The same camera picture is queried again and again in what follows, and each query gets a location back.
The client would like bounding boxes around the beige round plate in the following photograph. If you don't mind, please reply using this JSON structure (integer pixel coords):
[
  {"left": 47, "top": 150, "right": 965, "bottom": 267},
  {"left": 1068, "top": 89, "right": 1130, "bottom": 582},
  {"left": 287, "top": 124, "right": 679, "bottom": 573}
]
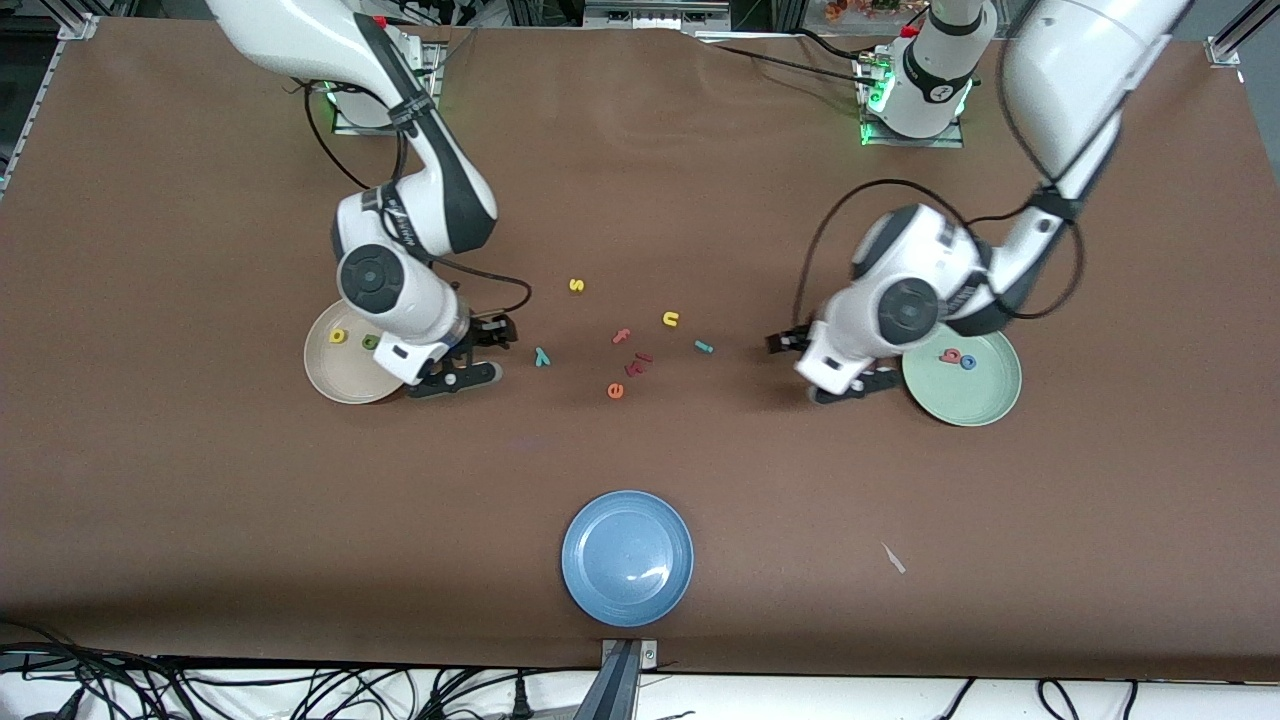
[{"left": 303, "top": 300, "right": 409, "bottom": 406}]

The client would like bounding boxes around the pale green round plate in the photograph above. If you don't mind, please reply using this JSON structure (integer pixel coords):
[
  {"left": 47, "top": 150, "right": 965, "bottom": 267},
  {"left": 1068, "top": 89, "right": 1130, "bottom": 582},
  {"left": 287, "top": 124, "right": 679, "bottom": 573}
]
[{"left": 901, "top": 325, "right": 1023, "bottom": 428}]

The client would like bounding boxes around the blue round plate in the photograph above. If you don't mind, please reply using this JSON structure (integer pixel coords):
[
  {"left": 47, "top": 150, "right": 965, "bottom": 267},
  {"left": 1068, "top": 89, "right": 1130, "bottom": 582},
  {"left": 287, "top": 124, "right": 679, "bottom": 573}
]
[{"left": 561, "top": 489, "right": 695, "bottom": 629}]

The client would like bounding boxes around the brown table cover sheet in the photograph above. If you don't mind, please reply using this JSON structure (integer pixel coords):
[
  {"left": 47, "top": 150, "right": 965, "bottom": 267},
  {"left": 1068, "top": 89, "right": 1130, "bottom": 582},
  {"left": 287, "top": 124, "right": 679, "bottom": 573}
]
[{"left": 0, "top": 18, "right": 1280, "bottom": 683}]

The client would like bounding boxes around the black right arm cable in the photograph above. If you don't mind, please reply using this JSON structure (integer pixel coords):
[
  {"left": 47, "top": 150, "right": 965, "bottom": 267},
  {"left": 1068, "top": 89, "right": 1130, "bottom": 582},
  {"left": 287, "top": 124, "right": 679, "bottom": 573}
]
[{"left": 300, "top": 85, "right": 533, "bottom": 323}]

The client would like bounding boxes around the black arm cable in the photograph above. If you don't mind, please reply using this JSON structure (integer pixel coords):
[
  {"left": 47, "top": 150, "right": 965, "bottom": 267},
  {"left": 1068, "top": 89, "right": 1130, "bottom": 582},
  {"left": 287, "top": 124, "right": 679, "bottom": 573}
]
[
  {"left": 300, "top": 85, "right": 533, "bottom": 323},
  {"left": 794, "top": 178, "right": 1086, "bottom": 336}
]

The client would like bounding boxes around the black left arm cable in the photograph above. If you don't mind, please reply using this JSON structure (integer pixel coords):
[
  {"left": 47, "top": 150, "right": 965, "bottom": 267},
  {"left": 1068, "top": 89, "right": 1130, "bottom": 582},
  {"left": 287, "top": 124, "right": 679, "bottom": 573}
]
[{"left": 794, "top": 178, "right": 1086, "bottom": 336}]

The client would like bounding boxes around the black cable on table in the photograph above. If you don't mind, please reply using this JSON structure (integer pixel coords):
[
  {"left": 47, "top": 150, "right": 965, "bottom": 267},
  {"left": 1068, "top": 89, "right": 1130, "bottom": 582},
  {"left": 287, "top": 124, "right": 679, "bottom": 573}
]
[{"left": 700, "top": 38, "right": 871, "bottom": 89}]

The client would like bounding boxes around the grey camera mounting pole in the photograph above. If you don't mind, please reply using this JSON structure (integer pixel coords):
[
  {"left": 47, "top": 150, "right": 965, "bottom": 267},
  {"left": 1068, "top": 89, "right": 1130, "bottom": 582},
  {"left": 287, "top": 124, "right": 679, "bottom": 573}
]
[{"left": 598, "top": 638, "right": 661, "bottom": 720}]

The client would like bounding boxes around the black floor cable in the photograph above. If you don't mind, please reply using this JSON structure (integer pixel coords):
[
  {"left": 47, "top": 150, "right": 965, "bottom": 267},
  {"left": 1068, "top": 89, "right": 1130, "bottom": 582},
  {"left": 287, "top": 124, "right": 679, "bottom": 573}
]
[
  {"left": 0, "top": 620, "right": 421, "bottom": 720},
  {"left": 1036, "top": 678, "right": 1141, "bottom": 720}
]

